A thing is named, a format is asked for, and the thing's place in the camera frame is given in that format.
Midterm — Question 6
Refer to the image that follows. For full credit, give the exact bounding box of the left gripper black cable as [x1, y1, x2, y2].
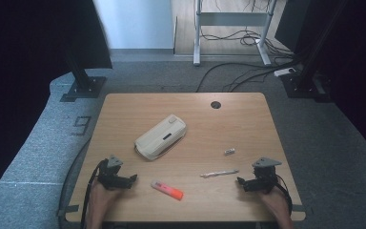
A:
[80, 158, 109, 229]

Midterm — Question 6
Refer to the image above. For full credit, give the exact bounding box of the tangle of black cables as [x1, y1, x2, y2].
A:
[199, 28, 295, 58]

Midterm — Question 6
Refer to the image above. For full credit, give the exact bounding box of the black metal stand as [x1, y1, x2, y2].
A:
[280, 0, 351, 103]
[60, 47, 108, 103]

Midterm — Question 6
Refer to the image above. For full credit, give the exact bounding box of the person's left hand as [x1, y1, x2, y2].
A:
[90, 181, 123, 213]

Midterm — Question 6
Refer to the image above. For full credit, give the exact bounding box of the orange highlighter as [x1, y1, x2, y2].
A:
[151, 179, 185, 201]

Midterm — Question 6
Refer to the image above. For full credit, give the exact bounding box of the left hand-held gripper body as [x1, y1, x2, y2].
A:
[96, 155, 132, 191]

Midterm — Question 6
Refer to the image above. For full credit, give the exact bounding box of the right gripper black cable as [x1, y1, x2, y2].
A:
[274, 174, 294, 218]

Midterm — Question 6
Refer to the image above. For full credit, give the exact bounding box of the white pen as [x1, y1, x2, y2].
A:
[199, 169, 240, 179]

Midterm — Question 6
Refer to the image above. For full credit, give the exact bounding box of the person's right hand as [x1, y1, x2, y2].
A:
[256, 185, 292, 218]

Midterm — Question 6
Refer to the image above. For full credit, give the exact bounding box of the grey tape strip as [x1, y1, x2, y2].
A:
[290, 203, 313, 215]
[56, 204, 81, 218]

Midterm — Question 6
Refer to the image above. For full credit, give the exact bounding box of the cream pencil case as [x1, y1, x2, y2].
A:
[133, 114, 188, 161]

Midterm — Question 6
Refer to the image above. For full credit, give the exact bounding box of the white power strip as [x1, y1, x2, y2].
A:
[273, 67, 296, 78]

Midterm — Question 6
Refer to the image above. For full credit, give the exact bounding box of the black curtain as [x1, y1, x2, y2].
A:
[274, 0, 366, 156]
[0, 0, 113, 213]

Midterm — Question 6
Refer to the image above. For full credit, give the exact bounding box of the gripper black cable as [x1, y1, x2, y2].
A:
[80, 158, 109, 229]
[274, 174, 294, 218]

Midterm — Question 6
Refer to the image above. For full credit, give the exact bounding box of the white desk frame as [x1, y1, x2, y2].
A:
[193, 0, 278, 67]

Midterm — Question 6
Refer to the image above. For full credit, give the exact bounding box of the long black floor cable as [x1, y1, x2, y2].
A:
[195, 60, 299, 94]

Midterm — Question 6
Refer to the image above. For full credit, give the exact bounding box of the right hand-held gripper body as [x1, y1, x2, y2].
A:
[250, 156, 283, 195]

